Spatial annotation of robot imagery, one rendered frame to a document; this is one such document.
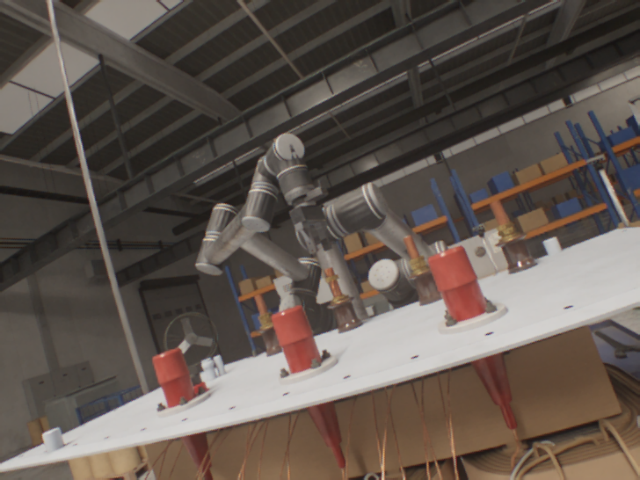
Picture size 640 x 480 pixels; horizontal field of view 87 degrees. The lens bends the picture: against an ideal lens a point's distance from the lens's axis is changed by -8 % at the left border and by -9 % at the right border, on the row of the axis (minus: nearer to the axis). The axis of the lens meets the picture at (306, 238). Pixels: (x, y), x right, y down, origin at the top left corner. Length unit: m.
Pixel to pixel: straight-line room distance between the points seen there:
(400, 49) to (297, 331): 7.08
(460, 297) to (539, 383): 0.26
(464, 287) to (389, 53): 7.04
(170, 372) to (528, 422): 0.75
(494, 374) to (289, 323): 0.38
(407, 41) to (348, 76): 1.23
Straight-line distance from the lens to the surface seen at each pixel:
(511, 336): 0.57
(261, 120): 7.84
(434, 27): 7.74
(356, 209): 1.42
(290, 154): 1.24
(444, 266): 0.67
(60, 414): 10.16
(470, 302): 0.68
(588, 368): 0.85
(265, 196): 1.32
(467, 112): 13.33
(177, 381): 0.92
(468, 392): 0.83
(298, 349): 0.74
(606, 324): 2.15
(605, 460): 0.83
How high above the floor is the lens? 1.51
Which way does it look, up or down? 8 degrees up
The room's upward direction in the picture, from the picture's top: 20 degrees counter-clockwise
